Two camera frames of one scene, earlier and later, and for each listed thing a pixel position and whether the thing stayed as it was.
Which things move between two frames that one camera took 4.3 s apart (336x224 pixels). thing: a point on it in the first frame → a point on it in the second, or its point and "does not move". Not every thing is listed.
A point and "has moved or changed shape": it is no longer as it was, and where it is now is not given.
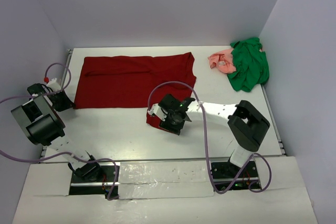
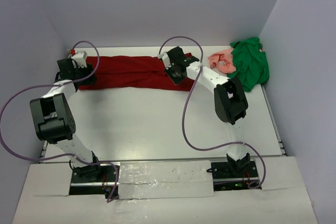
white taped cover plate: x=164 y=179 does not move
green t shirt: x=251 y=65 does not move
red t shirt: x=105 y=81 has moved or changed shape
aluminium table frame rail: x=273 y=120 does not move
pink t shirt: x=223 y=61 does not move
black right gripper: x=166 y=125 → x=168 y=71
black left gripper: x=67 y=103 → x=91 y=78
